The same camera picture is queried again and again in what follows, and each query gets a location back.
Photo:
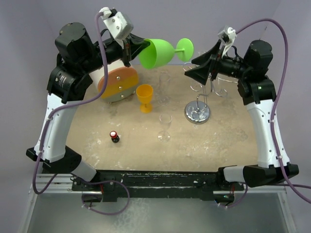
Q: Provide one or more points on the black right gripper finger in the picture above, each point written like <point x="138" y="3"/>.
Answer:
<point x="201" y="72"/>
<point x="213" y="51"/>

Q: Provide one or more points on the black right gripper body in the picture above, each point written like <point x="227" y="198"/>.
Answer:
<point x="226" y="65"/>

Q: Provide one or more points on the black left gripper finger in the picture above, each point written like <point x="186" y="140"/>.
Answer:
<point x="135" y="50"/>
<point x="138" y="43"/>

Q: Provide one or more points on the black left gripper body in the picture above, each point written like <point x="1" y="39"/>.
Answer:
<point x="114" y="51"/>

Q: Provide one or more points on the green plastic wine glass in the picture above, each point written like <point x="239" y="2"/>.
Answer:
<point x="159" y="52"/>

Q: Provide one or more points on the short clear wine glass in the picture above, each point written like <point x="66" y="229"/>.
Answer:
<point x="200" y="54"/>

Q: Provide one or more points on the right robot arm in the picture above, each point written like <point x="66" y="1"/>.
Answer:
<point x="259" y="96"/>

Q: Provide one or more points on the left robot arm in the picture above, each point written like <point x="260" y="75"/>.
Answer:
<point x="77" y="57"/>

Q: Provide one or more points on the yellow plastic wine glass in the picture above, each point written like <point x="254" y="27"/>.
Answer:
<point x="144" y="94"/>

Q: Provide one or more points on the clear stemmed wine glass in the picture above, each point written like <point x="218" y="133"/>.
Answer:
<point x="165" y="122"/>

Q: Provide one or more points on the tall clear champagne flute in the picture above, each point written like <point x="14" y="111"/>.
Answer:
<point x="164" y="83"/>

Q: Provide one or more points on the small red-capped bottle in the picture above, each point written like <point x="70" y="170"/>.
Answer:
<point x="114" y="136"/>

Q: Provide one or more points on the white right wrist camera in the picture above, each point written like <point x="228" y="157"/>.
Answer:
<point x="227" y="35"/>

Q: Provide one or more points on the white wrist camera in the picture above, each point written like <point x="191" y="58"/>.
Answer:
<point x="227" y="35"/>
<point x="118" y="24"/>

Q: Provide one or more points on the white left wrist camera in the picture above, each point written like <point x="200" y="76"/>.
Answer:
<point x="118" y="24"/>

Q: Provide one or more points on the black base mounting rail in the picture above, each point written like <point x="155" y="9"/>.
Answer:
<point x="110" y="185"/>

